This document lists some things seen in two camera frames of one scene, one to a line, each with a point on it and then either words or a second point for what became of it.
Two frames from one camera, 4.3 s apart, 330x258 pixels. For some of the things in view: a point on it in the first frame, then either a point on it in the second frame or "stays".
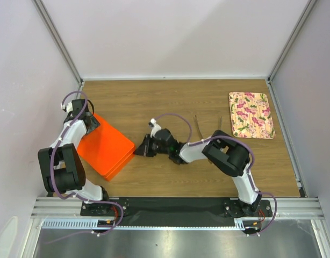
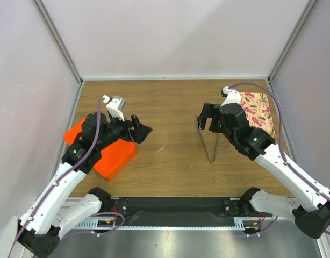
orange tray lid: (106, 149) stays
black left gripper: (95, 123) -> (141, 131)
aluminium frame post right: (291, 40) stays
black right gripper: (144, 149) -> (209, 110)
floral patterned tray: (251, 115) stays
